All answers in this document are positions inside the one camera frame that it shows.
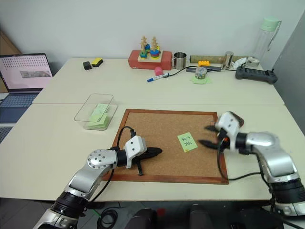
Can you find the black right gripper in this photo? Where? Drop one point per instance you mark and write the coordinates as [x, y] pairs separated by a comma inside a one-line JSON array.
[[222, 140]]

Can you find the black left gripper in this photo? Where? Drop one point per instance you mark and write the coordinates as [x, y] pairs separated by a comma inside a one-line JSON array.
[[142, 156]]

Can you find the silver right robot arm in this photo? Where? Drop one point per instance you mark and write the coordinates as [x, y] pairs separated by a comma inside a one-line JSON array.
[[276, 157]]

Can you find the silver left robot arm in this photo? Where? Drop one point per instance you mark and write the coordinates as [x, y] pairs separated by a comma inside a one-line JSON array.
[[94, 170]]

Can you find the green note with writing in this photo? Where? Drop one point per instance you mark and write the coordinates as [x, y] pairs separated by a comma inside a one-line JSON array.
[[187, 141]]

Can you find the clear jar of pushpins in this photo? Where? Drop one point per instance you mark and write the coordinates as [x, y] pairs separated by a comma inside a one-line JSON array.
[[200, 73]]

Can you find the clear plastic box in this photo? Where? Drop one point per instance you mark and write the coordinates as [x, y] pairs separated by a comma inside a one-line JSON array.
[[95, 112]]

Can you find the red rectangular box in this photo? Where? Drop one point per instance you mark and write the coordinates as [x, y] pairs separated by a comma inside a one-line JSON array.
[[166, 60]]

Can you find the wood-framed cork board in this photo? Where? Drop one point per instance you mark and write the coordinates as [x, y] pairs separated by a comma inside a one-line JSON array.
[[166, 133]]

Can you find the green notes under jar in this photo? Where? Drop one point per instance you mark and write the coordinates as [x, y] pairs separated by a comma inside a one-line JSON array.
[[201, 81]]

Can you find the dark rounded shape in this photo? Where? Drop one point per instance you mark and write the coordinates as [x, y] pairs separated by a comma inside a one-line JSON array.
[[141, 219], [200, 218]]

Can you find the stack of green notes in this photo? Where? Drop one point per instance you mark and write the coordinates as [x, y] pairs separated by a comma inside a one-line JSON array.
[[98, 117]]

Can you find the grey usb hub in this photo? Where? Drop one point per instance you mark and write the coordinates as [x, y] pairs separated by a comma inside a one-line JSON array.
[[190, 69]]

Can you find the yellow toy brick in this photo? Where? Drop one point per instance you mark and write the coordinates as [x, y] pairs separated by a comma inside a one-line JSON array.
[[204, 63]]

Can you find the black handheld controller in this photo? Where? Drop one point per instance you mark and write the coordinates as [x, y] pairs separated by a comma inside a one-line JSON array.
[[256, 75]]

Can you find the blue whiteboard marker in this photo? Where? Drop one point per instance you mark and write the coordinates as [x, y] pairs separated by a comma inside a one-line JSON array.
[[158, 77]]

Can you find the cardboard tube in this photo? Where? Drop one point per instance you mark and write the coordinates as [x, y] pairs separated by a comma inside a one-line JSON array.
[[207, 58]]

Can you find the white crumpled cloth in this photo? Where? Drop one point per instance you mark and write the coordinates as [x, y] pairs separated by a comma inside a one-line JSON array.
[[238, 63]]

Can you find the steel cylinder cup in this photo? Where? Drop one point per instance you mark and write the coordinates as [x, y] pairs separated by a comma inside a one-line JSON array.
[[227, 59]]

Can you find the metal mug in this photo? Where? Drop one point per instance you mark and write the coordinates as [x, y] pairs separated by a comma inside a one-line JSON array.
[[180, 60]]

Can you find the pink rounded object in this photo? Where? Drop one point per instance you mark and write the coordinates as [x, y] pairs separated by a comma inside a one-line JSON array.
[[159, 71]]

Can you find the clear tape roll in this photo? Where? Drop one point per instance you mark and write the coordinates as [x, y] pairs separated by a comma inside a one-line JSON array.
[[252, 62]]

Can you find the wooden colourful stacking toy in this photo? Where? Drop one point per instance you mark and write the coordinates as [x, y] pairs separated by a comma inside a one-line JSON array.
[[150, 53]]

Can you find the yellow and black eraser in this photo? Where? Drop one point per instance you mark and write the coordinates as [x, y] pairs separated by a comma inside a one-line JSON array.
[[97, 62]]

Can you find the clear bottle with green lid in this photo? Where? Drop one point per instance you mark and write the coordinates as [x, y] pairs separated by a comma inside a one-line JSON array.
[[263, 40]]

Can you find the black power adapter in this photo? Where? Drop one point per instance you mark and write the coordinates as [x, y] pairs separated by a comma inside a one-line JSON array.
[[87, 65]]

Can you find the grey cabinet panel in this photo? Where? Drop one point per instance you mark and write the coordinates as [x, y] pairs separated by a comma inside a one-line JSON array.
[[290, 59]]

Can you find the dark mesh panel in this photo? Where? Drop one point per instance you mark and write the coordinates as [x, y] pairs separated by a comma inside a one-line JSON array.
[[4, 133]]

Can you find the open laptop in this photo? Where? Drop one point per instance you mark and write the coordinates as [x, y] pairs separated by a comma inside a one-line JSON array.
[[23, 76]]

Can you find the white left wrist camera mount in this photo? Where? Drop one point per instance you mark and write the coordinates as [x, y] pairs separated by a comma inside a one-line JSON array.
[[134, 145]]

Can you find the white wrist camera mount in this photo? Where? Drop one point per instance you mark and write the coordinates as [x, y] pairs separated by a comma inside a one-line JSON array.
[[228, 124], [134, 145]]

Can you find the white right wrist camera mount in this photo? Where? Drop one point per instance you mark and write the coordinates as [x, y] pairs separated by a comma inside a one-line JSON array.
[[228, 124]]

